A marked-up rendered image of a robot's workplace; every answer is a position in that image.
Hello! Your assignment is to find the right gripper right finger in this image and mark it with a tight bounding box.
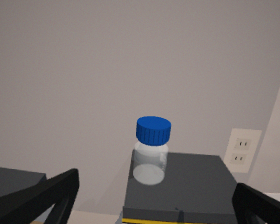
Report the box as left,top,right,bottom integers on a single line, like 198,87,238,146
232,183,280,224

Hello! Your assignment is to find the clear glass bottle with blue cap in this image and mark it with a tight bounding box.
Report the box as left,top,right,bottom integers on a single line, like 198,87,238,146
133,116,171,186

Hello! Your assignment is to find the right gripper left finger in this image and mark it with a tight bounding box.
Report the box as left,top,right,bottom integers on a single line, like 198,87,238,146
0,168,79,224

